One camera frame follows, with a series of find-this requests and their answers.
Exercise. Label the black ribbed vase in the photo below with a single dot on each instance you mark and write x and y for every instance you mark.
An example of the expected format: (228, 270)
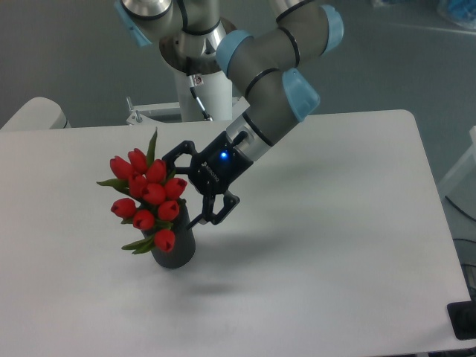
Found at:
(184, 247)

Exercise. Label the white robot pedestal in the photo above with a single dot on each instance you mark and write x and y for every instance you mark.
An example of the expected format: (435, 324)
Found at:
(204, 92)

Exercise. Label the white rounded furniture piece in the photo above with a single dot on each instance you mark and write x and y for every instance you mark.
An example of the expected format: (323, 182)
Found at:
(38, 113)

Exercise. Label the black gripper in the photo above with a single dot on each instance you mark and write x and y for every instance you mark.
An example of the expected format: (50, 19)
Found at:
(219, 167)

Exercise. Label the clear bag with blue items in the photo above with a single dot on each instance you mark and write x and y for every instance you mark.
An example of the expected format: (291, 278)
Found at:
(460, 12)

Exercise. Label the red tulip bouquet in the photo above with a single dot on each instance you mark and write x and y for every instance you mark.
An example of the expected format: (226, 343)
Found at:
(151, 197)

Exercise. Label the black device at table edge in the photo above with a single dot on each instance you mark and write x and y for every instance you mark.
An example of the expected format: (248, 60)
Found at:
(462, 317)

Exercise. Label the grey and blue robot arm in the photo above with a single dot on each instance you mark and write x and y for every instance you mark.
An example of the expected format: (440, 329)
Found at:
(265, 71)

